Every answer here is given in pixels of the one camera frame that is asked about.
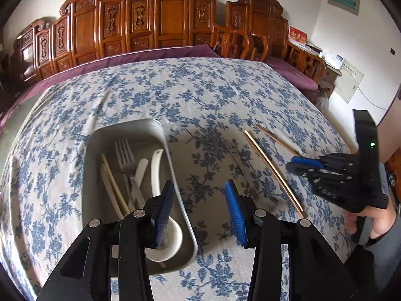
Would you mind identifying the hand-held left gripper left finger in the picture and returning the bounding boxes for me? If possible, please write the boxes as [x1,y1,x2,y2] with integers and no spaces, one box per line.
[38,180,176,301]

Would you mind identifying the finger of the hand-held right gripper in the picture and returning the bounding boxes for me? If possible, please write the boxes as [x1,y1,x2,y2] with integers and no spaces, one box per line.
[291,167,364,213]
[286,152,361,177]

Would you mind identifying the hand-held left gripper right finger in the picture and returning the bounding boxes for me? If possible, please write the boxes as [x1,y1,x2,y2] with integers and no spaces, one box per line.
[225,180,361,301]

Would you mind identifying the large white ceramic spoon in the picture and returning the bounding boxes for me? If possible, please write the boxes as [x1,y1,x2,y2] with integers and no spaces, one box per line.
[145,149,184,263]

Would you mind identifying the brown wooden chopstick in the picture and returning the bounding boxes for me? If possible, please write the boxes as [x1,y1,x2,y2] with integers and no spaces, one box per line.
[254,124,303,157]
[244,130,305,213]

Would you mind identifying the pale chopstick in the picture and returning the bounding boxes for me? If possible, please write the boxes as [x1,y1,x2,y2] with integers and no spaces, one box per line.
[99,164,125,220]
[101,153,131,215]

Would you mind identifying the metal fork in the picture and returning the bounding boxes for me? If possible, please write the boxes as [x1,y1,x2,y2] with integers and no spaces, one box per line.
[115,138,145,210]

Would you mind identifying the rectangular metal tray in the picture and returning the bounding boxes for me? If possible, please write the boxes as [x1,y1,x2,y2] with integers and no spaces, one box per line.
[82,118,199,278]

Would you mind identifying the person's right forearm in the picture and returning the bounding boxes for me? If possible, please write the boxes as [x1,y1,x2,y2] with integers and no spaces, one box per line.
[364,208,401,293]

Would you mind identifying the person's right hand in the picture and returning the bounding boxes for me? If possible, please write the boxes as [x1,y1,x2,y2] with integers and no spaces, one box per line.
[344,164,398,243]

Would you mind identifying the grey fluffy object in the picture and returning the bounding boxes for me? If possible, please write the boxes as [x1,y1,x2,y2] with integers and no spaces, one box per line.
[313,90,330,114]

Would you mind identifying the short purple seat cushion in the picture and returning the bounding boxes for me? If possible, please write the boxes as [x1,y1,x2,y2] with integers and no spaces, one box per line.
[266,57,319,91]

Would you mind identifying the wooden side table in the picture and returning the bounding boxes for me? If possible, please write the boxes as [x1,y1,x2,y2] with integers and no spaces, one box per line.
[286,41,342,92]

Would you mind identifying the white box with blue print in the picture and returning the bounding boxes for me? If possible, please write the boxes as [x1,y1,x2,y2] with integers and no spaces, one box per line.
[324,50,345,70]

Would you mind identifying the blue floral tablecloth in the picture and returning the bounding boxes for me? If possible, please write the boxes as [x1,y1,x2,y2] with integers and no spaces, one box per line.
[0,57,364,301]

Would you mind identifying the red desk calendar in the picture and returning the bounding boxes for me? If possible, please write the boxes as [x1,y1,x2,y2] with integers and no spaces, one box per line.
[288,25,308,46]

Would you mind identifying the carved wooden armchair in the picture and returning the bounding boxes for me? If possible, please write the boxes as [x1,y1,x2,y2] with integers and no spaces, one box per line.
[213,0,327,83]

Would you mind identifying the long purple seat cushion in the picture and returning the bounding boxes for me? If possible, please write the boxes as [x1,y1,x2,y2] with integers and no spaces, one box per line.
[0,44,220,123]

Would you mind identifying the glass table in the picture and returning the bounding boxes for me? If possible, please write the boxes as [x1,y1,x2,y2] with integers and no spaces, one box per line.
[0,100,41,176]

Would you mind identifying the carved wooden sofa bench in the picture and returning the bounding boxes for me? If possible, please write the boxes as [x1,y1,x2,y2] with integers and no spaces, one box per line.
[14,0,251,86]

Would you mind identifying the white wall cable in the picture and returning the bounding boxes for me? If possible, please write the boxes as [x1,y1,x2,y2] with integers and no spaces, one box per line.
[357,86,388,111]

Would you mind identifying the white wall cabinet door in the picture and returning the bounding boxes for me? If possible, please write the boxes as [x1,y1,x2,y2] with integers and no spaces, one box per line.
[333,62,365,104]

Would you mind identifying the grey wall panel box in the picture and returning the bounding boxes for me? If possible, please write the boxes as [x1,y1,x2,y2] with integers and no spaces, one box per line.
[327,0,360,16]

